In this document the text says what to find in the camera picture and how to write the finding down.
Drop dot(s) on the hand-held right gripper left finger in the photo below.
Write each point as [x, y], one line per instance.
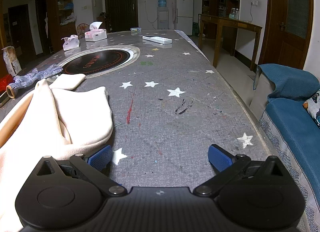
[101, 155]

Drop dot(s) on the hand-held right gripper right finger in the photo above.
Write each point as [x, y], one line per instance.
[220, 158]

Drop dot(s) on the cream sweater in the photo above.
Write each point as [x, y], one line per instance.
[62, 112]

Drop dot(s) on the grey star-print tablecloth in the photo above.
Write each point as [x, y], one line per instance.
[175, 122]

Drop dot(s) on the blue sofa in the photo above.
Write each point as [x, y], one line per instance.
[287, 117]

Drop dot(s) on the round black induction cooktop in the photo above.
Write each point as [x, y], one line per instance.
[100, 61]

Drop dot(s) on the blue knit glove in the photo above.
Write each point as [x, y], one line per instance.
[32, 78]

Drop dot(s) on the patterned cushion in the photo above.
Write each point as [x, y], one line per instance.
[315, 107]

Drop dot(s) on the black smartphone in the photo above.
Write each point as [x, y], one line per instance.
[3, 99]

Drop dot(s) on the white tissue pack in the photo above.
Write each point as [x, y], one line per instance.
[71, 44]

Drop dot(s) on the pink tissue box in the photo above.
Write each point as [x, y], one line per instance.
[96, 35]

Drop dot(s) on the red plastic stool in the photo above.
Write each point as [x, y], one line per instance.
[6, 81]

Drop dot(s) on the round hand fan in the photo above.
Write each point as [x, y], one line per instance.
[81, 30]

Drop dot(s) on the white remote control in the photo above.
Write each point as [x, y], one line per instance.
[157, 39]

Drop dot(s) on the printed paper carton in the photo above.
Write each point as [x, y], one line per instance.
[11, 61]

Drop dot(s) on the wooden side table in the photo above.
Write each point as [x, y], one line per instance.
[237, 24]

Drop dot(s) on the wooden door with glass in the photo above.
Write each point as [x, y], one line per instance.
[275, 34]

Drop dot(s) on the white folded umbrella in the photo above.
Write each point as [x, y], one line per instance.
[46, 24]

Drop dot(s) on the glass jar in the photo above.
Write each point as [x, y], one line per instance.
[234, 14]

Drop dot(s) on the white water dispenser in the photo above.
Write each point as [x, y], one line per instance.
[162, 18]

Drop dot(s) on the dark entrance door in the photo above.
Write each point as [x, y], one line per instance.
[121, 4]

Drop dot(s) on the white refrigerator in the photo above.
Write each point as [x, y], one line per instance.
[185, 9]

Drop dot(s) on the wooden arch cabinet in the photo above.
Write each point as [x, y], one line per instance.
[53, 9]

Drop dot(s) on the blue water bottle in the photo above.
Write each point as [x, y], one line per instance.
[162, 1]

